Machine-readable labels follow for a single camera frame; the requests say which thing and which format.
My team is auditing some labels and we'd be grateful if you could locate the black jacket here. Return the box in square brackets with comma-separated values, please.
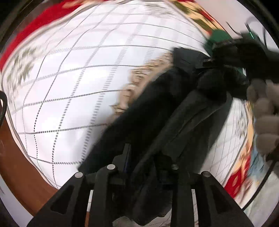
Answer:
[79, 48, 248, 225]

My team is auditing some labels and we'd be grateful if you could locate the gloved right hand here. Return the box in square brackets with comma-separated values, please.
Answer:
[247, 79, 278, 155]

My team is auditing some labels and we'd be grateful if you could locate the green striped garment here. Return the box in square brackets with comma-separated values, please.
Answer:
[204, 29, 239, 71]

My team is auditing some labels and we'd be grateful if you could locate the white quilted mat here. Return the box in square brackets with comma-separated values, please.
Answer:
[1, 1, 253, 206]

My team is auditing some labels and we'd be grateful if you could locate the black chair armrest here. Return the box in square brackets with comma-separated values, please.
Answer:
[0, 91, 7, 127]

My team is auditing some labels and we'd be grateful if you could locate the red floral blanket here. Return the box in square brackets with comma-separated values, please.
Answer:
[0, 0, 255, 201]

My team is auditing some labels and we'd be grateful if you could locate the wooden bed frame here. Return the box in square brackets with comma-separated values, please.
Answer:
[1, 121, 57, 215]

